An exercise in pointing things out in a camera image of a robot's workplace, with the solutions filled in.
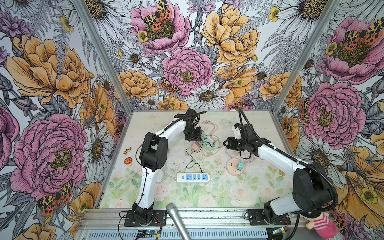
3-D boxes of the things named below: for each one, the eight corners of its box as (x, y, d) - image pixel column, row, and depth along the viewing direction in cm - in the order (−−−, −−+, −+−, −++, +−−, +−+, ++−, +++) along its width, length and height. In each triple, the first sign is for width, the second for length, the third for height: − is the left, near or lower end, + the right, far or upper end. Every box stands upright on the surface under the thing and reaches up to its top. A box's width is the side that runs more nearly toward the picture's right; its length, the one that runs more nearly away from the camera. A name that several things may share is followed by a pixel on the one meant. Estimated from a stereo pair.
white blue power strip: (176, 183, 88) (175, 180, 85) (177, 175, 91) (176, 172, 88) (210, 183, 88) (210, 181, 85) (209, 175, 91) (209, 172, 88)
